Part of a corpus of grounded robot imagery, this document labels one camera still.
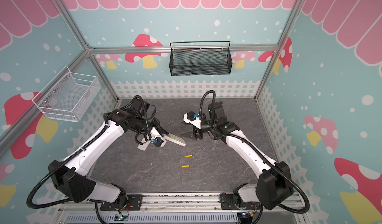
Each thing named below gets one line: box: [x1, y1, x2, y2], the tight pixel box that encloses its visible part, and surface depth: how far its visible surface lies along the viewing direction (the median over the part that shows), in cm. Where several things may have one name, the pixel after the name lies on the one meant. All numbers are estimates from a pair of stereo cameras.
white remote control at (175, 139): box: [163, 132, 187, 147], surface depth 76 cm
